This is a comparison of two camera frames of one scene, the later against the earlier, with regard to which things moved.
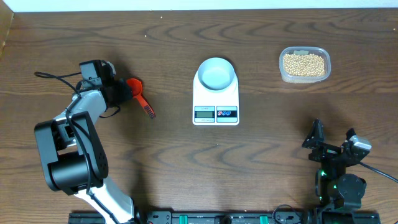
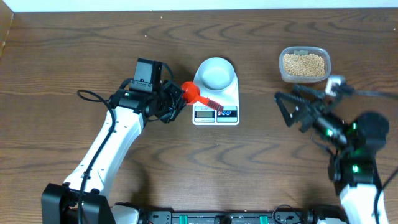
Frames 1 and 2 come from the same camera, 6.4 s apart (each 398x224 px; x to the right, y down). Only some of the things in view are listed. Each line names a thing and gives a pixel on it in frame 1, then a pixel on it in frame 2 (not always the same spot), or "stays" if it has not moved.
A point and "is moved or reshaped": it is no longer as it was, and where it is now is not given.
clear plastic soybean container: x=301 y=65 stays
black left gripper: x=124 y=86 -> x=178 y=101
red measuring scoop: x=136 y=88 is moved or reshaped
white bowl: x=216 y=74 stays
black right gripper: x=326 y=150 -> x=310 y=109
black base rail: x=240 y=217 stays
